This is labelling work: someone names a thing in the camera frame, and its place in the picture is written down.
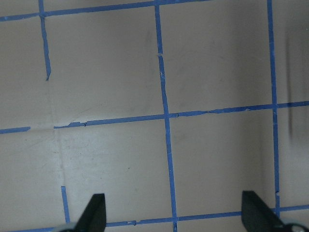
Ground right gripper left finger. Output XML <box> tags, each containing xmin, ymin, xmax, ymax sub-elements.
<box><xmin>76</xmin><ymin>193</ymin><xmax>106</xmax><ymax>232</ymax></box>

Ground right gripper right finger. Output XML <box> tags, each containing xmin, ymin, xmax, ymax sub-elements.
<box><xmin>241</xmin><ymin>190</ymin><xmax>285</xmax><ymax>232</ymax></box>

